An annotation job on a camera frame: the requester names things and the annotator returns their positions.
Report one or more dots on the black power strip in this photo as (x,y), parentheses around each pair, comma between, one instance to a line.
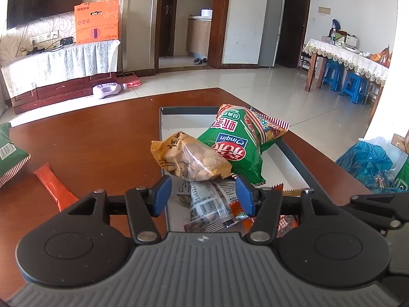
(35,50)

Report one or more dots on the wooden dining table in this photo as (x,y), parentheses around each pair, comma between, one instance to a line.
(310,73)

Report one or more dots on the black television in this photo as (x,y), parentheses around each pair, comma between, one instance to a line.
(44,1)

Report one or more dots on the silver fridge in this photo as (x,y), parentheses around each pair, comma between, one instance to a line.
(271,28)

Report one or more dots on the white wall socket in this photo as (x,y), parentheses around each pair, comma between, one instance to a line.
(44,37)

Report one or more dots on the cardboard box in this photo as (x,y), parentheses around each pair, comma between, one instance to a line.
(401,140)

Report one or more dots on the dark green barcode snack bag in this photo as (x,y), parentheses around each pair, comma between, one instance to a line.
(11,156)

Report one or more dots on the blue plastic bag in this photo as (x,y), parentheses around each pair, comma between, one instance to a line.
(367,163)

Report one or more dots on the white pot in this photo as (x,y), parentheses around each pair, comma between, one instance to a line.
(206,12)

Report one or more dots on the white purple bottle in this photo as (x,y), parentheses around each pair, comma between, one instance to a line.
(108,91)

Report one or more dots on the white grey snack packet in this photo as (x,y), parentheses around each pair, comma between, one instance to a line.
(207,204)

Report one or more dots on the white countertop appliance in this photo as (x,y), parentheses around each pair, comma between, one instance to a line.
(350,41)

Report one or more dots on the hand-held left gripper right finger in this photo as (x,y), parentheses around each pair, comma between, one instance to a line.
(246,199)

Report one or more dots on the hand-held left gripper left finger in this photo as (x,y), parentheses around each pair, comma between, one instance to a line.
(161,195)

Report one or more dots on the grey slipper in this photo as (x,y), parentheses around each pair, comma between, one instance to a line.
(204,60)
(197,61)

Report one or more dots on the wooden kitchen cabinet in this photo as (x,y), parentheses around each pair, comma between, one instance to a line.
(198,36)

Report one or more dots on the orange gift box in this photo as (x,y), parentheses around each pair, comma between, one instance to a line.
(97,22)

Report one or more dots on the red-orange long bar packet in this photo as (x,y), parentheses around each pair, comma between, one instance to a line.
(56,187)

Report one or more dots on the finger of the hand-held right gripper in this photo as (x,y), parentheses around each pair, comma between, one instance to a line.
(377,209)

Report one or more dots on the orange snack packet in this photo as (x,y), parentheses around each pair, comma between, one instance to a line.
(287,227)

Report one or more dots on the yellow peanut packet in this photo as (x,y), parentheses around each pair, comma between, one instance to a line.
(191,158)

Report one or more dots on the tan packet white label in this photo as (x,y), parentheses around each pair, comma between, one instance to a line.
(294,192)

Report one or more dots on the dining table with lace cloth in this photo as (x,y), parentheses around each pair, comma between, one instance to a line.
(345,59)

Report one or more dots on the brown wooden door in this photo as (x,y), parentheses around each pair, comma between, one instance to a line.
(167,16)

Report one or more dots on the dark door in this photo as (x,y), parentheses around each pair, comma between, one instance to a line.
(297,28)

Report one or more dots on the green packet white print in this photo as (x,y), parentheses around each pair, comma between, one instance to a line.
(403,177)

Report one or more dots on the yellow wall notice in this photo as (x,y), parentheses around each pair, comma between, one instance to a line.
(325,11)

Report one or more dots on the grey box white interior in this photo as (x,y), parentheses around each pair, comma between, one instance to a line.
(287,156)

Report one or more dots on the wooden television cabinet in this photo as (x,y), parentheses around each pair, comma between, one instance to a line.
(60,91)

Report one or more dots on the green shrimp cracker bag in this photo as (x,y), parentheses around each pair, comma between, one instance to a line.
(242,144)

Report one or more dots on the black router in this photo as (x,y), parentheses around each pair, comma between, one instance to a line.
(67,41)

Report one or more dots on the orange snack bags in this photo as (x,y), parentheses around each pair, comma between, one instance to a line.
(382,57)

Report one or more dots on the blue plastic stool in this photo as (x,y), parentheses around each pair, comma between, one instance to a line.
(332,76)
(353,88)

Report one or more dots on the red flat floor object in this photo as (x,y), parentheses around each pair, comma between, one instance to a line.
(131,81)

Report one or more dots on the white lace cabinet cloth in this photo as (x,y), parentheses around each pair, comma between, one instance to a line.
(60,62)

